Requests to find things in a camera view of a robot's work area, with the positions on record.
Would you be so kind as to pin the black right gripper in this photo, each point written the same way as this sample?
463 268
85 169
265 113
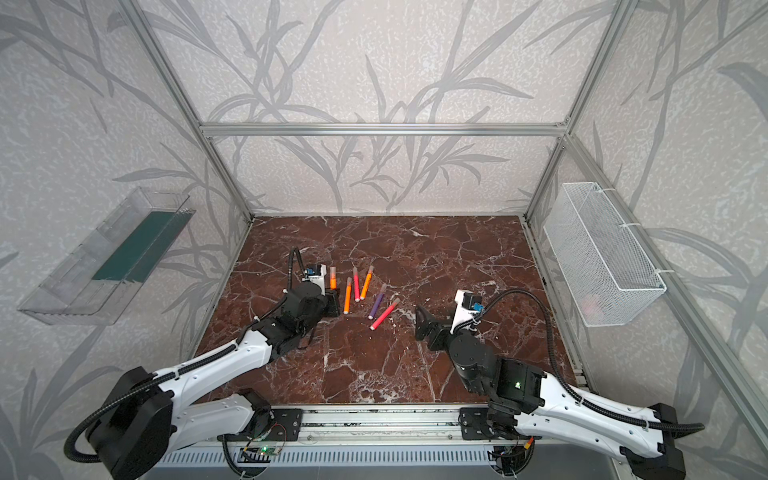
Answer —
438 332

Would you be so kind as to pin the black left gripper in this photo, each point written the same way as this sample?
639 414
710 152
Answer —
327 300

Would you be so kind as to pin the purple marker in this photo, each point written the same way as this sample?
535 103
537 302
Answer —
377 302

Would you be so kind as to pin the orange highlighter marker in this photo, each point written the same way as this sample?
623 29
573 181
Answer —
367 283

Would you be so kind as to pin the pink red marker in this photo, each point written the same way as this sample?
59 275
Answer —
387 312

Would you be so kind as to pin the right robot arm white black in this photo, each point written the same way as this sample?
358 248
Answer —
526 401

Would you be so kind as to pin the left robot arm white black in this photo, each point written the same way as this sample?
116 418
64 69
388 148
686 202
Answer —
150 414

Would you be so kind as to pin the green circuit board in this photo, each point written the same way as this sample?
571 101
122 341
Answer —
261 454

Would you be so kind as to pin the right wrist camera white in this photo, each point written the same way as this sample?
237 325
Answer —
468 310

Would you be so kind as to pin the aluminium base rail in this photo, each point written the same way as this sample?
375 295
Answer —
376 436

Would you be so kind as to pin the white wire mesh basket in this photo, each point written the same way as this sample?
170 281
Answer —
609 275

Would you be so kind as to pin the aluminium frame horizontal bar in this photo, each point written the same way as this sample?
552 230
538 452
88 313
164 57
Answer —
383 129

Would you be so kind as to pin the clear plastic wall bin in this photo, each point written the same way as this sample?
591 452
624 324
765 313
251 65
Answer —
97 281

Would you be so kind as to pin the aluminium frame corner post left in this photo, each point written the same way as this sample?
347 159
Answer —
138 23

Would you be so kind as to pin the aluminium frame corner post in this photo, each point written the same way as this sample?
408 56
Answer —
615 28
138 23

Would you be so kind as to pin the aluminium frame corner post right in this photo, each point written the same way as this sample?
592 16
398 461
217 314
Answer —
615 28

